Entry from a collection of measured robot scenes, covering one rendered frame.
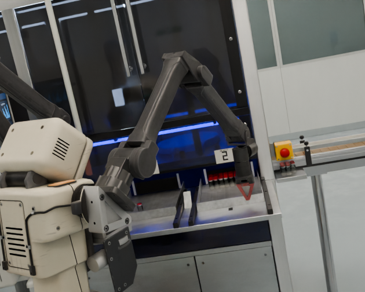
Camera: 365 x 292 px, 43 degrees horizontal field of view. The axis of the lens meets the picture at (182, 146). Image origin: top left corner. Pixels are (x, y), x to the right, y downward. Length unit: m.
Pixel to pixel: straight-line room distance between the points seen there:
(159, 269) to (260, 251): 0.47
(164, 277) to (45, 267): 1.10
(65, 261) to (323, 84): 5.76
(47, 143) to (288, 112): 5.68
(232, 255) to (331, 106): 4.80
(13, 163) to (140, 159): 0.32
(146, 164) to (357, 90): 5.79
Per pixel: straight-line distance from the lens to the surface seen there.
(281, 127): 6.69
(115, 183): 1.11
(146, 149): 1.17
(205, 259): 2.18
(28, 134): 1.24
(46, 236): 1.14
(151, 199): 2.08
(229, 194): 1.94
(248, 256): 2.17
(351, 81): 6.78
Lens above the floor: 1.48
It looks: 11 degrees down
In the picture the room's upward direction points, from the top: 11 degrees counter-clockwise
